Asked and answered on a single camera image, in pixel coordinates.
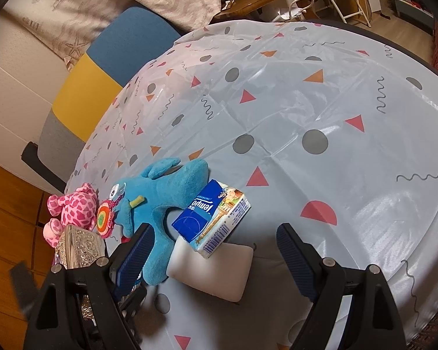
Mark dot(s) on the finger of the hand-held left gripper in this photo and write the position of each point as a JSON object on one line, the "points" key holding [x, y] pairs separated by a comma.
{"points": [[20, 280]]}

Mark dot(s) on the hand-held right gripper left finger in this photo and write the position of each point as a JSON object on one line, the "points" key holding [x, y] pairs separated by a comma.
{"points": [[138, 255]]}

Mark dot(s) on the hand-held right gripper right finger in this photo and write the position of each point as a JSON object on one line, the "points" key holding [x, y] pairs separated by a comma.
{"points": [[295, 259]]}

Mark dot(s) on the small blue plush toy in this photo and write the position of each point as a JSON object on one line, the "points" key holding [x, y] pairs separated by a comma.
{"points": [[168, 197]]}

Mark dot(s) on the blue white tissue packet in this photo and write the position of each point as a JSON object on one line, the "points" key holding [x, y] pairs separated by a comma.
{"points": [[204, 218]]}

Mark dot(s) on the white foam block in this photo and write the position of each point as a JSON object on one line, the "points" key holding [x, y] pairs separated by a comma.
{"points": [[219, 273]]}

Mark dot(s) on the ornate silver tissue box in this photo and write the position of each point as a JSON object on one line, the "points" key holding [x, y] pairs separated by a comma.
{"points": [[80, 248]]}

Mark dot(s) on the pink spotted plush toy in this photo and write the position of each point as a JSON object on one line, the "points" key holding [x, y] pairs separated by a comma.
{"points": [[75, 207]]}

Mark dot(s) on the patterned plastic tablecloth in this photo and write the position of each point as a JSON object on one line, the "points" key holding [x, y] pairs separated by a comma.
{"points": [[314, 116]]}

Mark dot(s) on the grey yellow blue chair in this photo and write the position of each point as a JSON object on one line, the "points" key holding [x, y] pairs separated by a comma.
{"points": [[95, 80]]}

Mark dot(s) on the ship print curtain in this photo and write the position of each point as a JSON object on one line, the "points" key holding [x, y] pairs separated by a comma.
{"points": [[113, 7]]}

